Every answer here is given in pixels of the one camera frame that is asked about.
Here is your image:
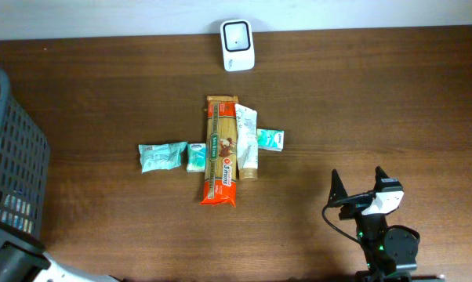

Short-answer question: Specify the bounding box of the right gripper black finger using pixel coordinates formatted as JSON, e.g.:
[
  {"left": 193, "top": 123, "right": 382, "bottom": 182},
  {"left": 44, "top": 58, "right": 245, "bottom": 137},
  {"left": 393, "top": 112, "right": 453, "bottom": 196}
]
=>
[
  {"left": 374, "top": 166, "right": 388, "bottom": 191},
  {"left": 327, "top": 169, "right": 347, "bottom": 207}
]

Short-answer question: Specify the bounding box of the white cream tube gold cap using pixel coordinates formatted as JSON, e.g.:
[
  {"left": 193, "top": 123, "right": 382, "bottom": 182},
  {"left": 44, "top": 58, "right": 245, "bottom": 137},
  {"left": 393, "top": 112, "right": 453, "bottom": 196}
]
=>
[{"left": 235, "top": 103, "right": 258, "bottom": 181}]

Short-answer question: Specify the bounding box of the orange spaghetti pasta pack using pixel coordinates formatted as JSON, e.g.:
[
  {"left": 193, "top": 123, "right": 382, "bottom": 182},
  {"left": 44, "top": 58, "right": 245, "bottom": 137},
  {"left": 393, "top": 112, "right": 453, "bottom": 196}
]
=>
[{"left": 201, "top": 96, "right": 238, "bottom": 206}]

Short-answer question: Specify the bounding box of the green Kleenex tissue pack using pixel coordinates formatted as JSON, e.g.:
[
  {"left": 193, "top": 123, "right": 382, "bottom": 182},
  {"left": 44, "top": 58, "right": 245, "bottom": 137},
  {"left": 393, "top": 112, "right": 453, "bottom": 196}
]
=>
[{"left": 187, "top": 143, "right": 206, "bottom": 172}]

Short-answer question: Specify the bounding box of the small teal snack bag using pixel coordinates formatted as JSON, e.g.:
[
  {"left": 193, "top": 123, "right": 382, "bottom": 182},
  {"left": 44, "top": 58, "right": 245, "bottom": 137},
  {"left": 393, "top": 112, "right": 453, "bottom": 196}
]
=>
[{"left": 138, "top": 142, "right": 187, "bottom": 173}]

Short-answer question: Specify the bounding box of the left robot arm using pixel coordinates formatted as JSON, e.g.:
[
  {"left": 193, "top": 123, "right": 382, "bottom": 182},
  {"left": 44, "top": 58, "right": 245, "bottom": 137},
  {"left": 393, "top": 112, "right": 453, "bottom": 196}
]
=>
[{"left": 0, "top": 222, "right": 117, "bottom": 282}]

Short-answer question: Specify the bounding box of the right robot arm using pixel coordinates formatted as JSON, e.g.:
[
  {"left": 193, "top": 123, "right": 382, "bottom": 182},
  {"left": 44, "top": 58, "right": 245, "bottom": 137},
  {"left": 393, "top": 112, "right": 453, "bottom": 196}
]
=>
[{"left": 321, "top": 166, "right": 420, "bottom": 281}]

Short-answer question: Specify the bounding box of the white barcode scanner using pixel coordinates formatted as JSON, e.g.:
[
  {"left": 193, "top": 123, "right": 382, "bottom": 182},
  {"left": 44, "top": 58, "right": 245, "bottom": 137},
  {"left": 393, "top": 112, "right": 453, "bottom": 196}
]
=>
[{"left": 220, "top": 19, "right": 256, "bottom": 72}]

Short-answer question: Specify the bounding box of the grey plastic basket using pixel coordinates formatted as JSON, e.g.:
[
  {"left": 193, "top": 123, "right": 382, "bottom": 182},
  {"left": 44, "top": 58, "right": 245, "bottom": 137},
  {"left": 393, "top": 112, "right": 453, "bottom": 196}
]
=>
[{"left": 0, "top": 68, "right": 50, "bottom": 239}]

